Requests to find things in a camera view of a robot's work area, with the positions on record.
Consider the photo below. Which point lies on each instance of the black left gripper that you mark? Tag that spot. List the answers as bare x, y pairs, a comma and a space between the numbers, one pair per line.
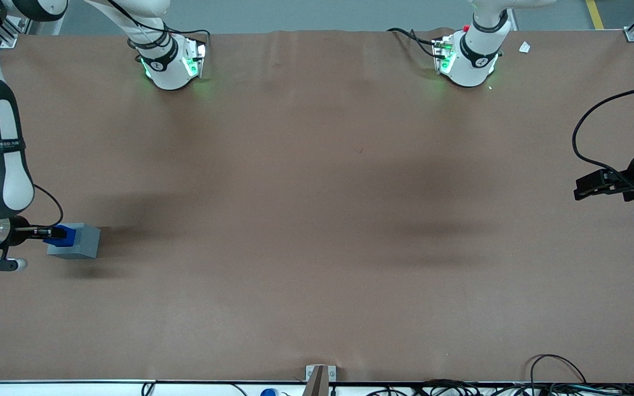
629, 177

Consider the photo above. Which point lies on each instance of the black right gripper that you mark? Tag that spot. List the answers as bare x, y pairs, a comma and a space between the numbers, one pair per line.
20, 231

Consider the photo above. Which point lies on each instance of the blue plastic block part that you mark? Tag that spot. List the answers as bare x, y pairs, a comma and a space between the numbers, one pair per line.
70, 237

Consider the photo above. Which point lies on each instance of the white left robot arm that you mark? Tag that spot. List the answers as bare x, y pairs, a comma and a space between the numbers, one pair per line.
474, 60

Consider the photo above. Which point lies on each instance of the gray square base block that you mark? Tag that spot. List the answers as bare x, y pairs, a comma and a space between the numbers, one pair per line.
87, 242

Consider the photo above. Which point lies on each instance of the small white paper scrap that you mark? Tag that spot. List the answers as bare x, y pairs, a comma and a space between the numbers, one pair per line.
524, 47

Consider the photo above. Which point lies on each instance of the brown table cover sheet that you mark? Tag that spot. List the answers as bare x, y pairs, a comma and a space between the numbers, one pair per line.
317, 231

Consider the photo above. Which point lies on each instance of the blue round cap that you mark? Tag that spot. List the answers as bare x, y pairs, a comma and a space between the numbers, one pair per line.
268, 392

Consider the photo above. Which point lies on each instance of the brown vertical post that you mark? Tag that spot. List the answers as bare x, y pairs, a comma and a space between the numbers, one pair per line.
317, 382

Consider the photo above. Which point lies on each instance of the grey metal bracket plate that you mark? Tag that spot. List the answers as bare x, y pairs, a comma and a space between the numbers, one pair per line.
332, 374

